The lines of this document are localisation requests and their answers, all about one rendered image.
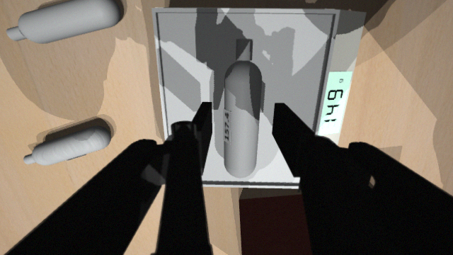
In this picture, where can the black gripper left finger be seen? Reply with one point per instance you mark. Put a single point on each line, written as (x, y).
(102, 217)

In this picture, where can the dark red open box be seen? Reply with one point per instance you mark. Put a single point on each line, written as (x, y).
(274, 226)

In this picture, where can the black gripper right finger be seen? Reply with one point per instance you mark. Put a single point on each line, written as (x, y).
(416, 216)

